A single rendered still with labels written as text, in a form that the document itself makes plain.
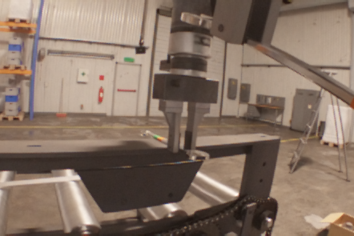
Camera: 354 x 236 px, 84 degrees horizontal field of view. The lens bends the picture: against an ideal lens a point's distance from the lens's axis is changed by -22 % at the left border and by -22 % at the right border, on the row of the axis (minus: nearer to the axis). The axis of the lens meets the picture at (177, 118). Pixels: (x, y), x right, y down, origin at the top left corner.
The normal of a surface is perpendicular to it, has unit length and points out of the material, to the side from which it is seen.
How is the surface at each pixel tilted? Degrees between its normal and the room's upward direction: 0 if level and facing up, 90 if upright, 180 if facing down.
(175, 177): 90
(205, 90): 90
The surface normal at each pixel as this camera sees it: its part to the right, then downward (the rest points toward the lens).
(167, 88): 0.53, 0.15
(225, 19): -0.89, 0.09
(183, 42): -0.34, 0.08
